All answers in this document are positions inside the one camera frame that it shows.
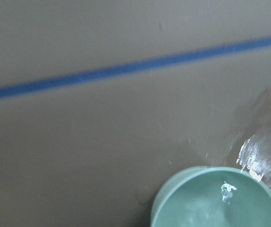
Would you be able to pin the green ceramic bowl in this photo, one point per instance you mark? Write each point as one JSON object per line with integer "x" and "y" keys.
{"x": 204, "y": 196}

